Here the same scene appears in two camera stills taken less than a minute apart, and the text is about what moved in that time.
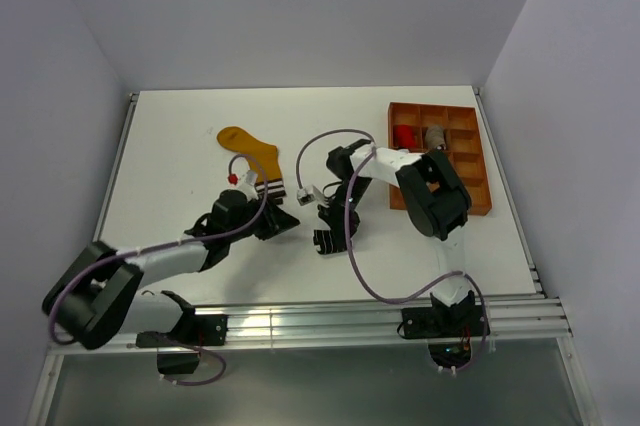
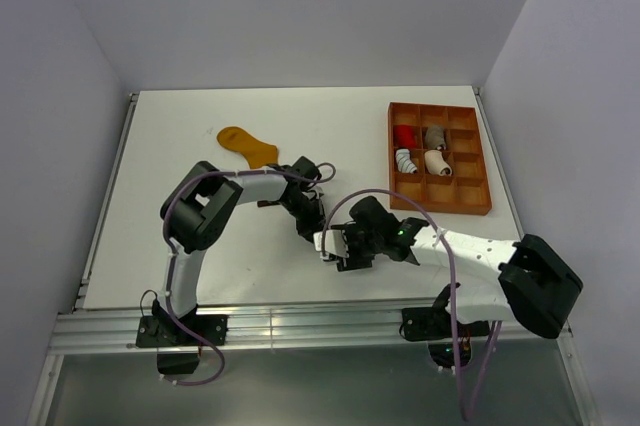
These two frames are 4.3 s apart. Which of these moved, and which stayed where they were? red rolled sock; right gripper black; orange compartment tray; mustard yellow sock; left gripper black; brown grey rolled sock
Moved: left gripper black; right gripper black
Stayed: brown grey rolled sock; orange compartment tray; mustard yellow sock; red rolled sock
